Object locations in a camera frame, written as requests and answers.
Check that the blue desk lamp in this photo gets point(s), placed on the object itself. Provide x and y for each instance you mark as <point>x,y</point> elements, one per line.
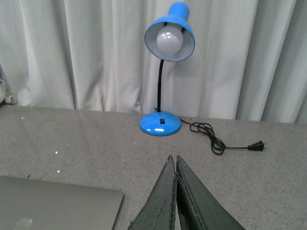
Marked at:
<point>169,38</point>

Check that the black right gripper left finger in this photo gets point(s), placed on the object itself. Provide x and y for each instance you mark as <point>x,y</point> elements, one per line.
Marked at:
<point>159,211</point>

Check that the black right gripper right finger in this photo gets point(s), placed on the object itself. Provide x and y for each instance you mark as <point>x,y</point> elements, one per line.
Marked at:
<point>197,207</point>

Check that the crumpled clear plastic bag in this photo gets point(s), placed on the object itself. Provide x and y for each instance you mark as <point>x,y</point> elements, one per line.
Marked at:
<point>7,96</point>

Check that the grey laptop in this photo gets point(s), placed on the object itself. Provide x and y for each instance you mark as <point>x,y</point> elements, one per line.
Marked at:
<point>27,204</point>

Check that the white curtain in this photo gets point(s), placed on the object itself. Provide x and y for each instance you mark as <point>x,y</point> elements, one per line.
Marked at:
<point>249,62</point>

